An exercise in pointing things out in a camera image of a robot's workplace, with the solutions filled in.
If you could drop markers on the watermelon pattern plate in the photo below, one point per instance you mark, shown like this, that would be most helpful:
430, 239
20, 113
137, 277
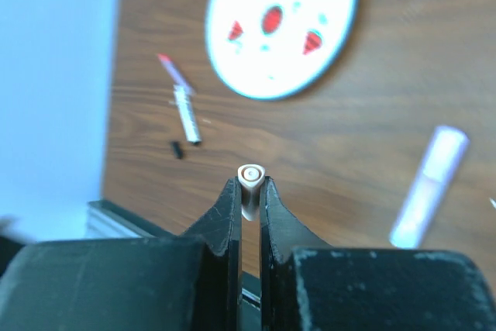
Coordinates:
273, 49

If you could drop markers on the pink highlighter pen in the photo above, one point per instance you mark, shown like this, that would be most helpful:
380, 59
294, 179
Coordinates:
440, 161

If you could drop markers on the red tipped pen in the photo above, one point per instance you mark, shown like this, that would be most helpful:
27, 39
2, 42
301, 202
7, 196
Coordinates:
178, 78

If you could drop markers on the white black-tipped marker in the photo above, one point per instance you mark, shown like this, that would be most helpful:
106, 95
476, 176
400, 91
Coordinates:
187, 115

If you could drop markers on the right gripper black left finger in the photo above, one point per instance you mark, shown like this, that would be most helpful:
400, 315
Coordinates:
187, 282

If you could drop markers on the small black marker cap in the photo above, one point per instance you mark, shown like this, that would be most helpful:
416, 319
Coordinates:
177, 150

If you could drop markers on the peach pen cap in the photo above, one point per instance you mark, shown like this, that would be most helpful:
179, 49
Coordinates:
251, 177

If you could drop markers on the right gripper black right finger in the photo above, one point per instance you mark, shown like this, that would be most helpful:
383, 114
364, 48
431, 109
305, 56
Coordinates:
308, 284

